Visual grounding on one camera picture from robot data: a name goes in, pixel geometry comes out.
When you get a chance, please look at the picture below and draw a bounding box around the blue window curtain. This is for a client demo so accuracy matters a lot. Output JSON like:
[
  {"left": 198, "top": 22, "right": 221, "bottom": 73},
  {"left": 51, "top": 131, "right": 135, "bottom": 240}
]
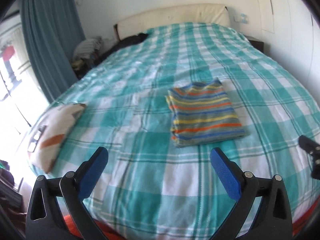
[{"left": 19, "top": 0, "right": 85, "bottom": 102}]

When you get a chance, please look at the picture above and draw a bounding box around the cream padded headboard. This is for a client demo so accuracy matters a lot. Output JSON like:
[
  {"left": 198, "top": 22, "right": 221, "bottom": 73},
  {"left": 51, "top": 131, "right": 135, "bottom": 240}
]
[{"left": 113, "top": 3, "right": 231, "bottom": 41}]

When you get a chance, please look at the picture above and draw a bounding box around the wall socket with sticker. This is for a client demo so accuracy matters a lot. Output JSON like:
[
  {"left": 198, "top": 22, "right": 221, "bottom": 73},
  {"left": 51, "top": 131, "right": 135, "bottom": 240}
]
[{"left": 233, "top": 14, "right": 248, "bottom": 24}]

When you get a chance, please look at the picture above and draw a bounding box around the multicolour striped knit sweater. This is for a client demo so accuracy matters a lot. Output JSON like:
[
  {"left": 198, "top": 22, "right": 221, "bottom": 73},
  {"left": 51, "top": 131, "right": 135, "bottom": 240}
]
[{"left": 165, "top": 79, "right": 245, "bottom": 147}]

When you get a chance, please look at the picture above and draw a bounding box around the black garment on bed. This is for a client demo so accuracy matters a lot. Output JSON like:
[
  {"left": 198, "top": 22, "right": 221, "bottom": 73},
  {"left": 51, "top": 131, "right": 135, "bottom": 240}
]
[{"left": 94, "top": 33, "right": 149, "bottom": 66}]

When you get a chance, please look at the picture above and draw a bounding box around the dark wooden nightstand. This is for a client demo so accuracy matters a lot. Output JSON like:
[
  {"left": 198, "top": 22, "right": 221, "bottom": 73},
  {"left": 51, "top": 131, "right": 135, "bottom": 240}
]
[{"left": 245, "top": 36, "right": 264, "bottom": 53}]

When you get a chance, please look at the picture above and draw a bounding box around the striped clothes pile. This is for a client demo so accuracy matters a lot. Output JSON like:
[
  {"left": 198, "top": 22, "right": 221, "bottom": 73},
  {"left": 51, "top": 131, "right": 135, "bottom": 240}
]
[{"left": 72, "top": 36, "right": 103, "bottom": 68}]

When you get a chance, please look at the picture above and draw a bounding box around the teal white plaid bedspread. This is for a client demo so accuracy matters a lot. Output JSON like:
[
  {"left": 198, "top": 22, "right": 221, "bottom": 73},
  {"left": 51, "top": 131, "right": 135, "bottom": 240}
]
[{"left": 47, "top": 23, "right": 319, "bottom": 239}]

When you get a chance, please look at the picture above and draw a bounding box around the white patterned throw pillow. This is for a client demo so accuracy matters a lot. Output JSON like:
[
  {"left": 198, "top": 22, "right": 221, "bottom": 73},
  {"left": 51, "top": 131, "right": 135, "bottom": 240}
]
[{"left": 27, "top": 103, "right": 87, "bottom": 174}]

